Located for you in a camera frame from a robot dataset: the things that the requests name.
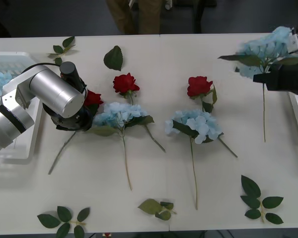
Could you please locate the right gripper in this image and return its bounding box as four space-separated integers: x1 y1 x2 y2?
253 63 289 92

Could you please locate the pale blue flower with stem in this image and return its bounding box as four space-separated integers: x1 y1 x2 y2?
217 25 298 143
85 101 155 191
0 70 13 112
164 108 224 211

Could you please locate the red rose with bare stem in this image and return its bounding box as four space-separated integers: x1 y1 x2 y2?
47 90 105 175

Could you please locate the red rose with leafy stem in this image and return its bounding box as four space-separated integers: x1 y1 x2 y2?
186 75 239 159

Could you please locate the large dark green leaf twig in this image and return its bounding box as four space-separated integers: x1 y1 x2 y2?
240 174 285 225

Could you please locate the person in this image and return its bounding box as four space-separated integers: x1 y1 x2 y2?
105 0 162 35

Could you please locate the red rose with knobbly stem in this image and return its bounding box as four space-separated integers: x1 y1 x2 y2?
112 72 166 153

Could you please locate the single large green leaf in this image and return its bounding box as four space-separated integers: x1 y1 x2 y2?
103 45 124 72

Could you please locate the pale green leaf twig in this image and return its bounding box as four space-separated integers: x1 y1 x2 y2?
138 198 178 221

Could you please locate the small green leaf twig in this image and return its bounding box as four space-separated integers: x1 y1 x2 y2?
46 36 79 67

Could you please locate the five-leaf dark green twig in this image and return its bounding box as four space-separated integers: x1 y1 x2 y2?
37 205 91 238

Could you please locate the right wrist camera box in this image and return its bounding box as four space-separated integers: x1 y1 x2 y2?
288 28 298 60

